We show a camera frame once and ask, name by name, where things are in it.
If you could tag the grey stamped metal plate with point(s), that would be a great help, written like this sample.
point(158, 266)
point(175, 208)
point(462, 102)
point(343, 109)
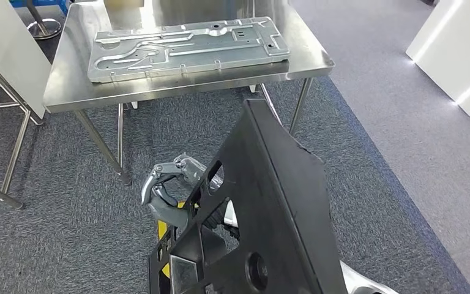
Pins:
point(186, 61)

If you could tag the black plastic panel part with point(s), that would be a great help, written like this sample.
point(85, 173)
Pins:
point(275, 203)

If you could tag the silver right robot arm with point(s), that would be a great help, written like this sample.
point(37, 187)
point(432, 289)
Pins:
point(360, 282)

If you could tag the white cabinet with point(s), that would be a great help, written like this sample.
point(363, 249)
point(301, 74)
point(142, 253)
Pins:
point(8, 52)

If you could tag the blue metal cart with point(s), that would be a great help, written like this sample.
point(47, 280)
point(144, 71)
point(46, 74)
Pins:
point(62, 5)

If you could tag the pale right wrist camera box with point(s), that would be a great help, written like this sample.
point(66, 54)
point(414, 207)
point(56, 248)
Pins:
point(231, 215)

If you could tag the steel frame side table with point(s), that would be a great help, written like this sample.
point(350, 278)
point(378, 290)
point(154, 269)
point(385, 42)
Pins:
point(16, 150)

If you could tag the yellow floor tape square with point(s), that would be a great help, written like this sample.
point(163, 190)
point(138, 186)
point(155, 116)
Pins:
point(162, 229)

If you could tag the stainless steel workbench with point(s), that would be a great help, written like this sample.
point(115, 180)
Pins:
point(73, 89)

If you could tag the chrome stanchion pole with base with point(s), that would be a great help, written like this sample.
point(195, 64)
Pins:
point(44, 28)

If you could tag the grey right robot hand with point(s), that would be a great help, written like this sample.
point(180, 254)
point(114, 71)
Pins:
point(168, 213)

